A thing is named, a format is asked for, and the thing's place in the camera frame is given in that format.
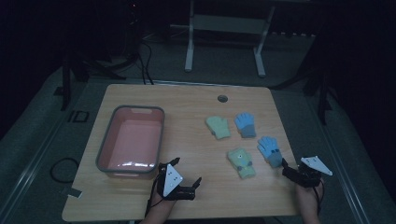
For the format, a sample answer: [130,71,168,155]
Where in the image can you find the person's left hand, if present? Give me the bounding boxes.
[148,189,177,217]

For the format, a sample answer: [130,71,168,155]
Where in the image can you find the black floor cables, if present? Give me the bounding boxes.
[136,40,155,86]

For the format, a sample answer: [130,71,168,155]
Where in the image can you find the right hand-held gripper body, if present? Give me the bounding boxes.
[290,155,333,189]

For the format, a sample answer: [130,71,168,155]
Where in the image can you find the pink basin with grey rim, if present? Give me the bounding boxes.
[95,105,166,180]

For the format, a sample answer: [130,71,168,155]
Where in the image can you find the hand-held gripper cable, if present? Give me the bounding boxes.
[312,180,325,216]
[144,172,163,218]

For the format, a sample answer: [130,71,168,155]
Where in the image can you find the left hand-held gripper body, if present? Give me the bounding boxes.
[156,162,197,202]

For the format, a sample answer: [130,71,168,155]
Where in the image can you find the person's right hand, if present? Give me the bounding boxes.
[295,183,325,215]

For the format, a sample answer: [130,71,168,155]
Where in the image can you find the blue knit glove grey cuff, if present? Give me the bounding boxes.
[233,112,257,139]
[257,135,284,169]

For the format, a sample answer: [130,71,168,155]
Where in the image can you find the right hand-held gripper cable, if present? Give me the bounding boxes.
[312,180,325,216]

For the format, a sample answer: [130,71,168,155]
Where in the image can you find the black tripod stand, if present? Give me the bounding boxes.
[270,62,335,125]
[52,52,127,111]

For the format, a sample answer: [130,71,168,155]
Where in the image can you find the green knit glove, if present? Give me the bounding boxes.
[205,116,232,140]
[227,147,257,179]

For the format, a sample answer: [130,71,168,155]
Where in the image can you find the left hand-held gripper cable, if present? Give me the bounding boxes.
[144,172,163,218]

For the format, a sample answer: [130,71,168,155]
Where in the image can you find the black coiled floor cable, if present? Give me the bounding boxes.
[49,157,80,184]

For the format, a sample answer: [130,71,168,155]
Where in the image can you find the white metal table frame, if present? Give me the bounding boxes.
[169,0,276,78]

